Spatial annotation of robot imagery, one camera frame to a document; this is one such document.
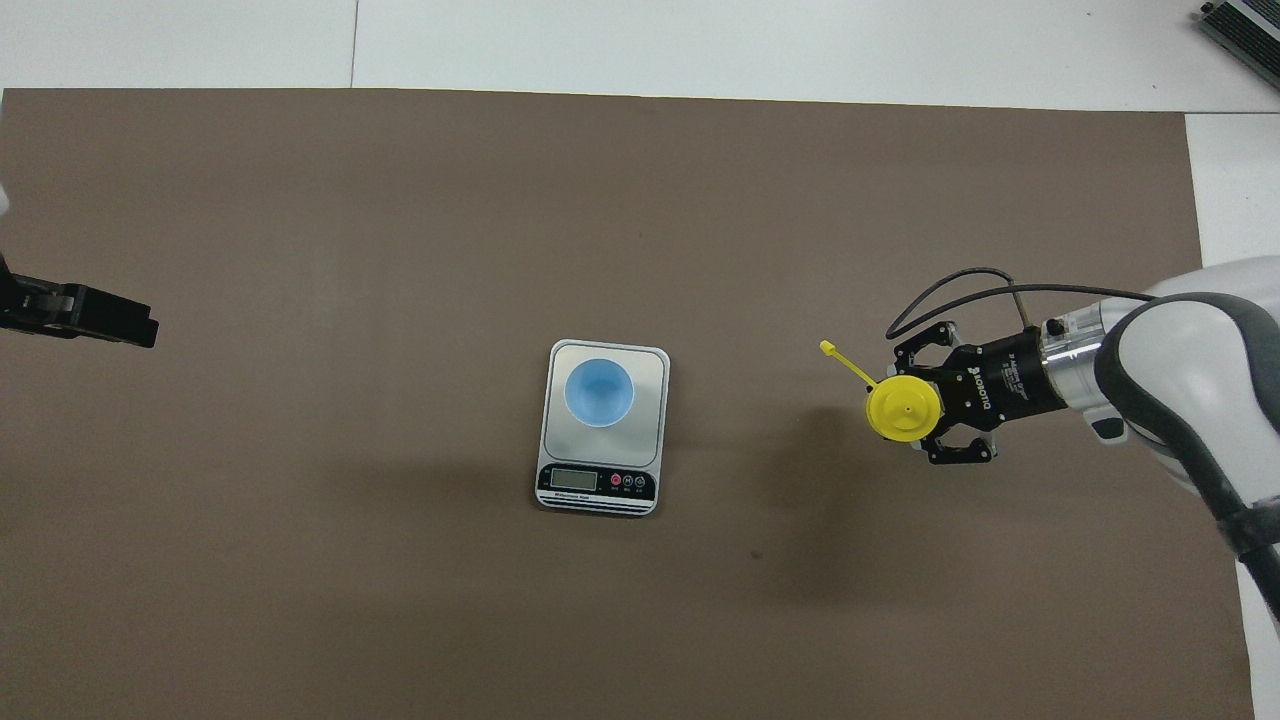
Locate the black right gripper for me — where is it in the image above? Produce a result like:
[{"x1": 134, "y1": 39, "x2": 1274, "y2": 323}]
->
[{"x1": 893, "y1": 322, "x2": 1066, "y2": 467}]

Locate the yellow squeeze bottle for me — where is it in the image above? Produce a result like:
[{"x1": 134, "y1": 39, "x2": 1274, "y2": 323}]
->
[{"x1": 820, "y1": 340, "x2": 944, "y2": 444}]

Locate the light blue plastic cup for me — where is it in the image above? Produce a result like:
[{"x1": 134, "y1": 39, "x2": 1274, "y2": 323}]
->
[{"x1": 564, "y1": 357, "x2": 635, "y2": 429}]

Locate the silver digital kitchen scale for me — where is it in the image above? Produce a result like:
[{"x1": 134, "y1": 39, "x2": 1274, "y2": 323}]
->
[{"x1": 535, "y1": 339, "x2": 671, "y2": 518}]

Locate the brown paper table mat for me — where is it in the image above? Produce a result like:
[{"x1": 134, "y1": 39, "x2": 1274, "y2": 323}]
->
[{"x1": 0, "y1": 88, "x2": 1257, "y2": 720}]

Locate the grey ribbed metal box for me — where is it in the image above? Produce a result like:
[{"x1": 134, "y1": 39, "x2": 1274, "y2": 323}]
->
[{"x1": 1198, "y1": 0, "x2": 1280, "y2": 93}]

